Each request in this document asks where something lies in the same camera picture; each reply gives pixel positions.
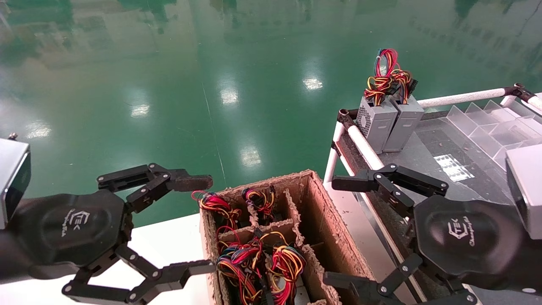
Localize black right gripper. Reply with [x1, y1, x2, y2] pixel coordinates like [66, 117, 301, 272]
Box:
[323, 164, 524, 305]

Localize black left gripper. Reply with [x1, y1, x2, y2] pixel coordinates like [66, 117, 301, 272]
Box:
[11, 163, 216, 305]

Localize brown cardboard divider box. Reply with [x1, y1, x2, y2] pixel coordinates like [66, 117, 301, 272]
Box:
[199, 169, 377, 305]

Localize grey mesh-sided power supply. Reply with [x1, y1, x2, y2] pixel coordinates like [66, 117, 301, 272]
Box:
[356, 48, 401, 154]

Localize grey plain-sided power supply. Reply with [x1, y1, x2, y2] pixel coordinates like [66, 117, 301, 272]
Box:
[383, 70, 425, 152]

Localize black tube corner joint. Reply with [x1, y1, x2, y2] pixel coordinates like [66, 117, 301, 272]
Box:
[338, 109, 359, 130]

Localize clear acrylic divider tray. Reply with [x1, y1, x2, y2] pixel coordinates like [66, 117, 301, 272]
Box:
[447, 100, 542, 171]

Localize black tube joint clamp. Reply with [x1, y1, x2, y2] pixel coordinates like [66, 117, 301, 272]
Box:
[504, 83, 536, 103]

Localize power supply red-yellow wire bundle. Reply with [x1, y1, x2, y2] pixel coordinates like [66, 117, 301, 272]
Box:
[191, 191, 242, 231]

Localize power supply multicolour wire bundle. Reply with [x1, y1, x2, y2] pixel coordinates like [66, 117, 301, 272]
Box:
[216, 231, 272, 305]

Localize long white frame tube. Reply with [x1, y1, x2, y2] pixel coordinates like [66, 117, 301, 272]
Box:
[347, 125, 386, 171]

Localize white frame leg tube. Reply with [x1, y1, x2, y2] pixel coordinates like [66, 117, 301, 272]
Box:
[324, 123, 346, 183]

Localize power supply small wire bundle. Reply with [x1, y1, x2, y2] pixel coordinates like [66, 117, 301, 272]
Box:
[241, 186, 276, 221]

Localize power supply red-orange wire bundle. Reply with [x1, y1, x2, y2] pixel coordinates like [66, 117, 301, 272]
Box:
[267, 245, 307, 305]

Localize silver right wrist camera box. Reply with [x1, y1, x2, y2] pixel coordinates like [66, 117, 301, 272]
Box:
[506, 144, 542, 240]

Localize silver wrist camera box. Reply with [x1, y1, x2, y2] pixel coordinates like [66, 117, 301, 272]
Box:
[0, 133, 31, 229]
[506, 144, 542, 240]

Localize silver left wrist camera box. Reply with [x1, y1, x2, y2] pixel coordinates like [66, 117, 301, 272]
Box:
[0, 133, 31, 229]

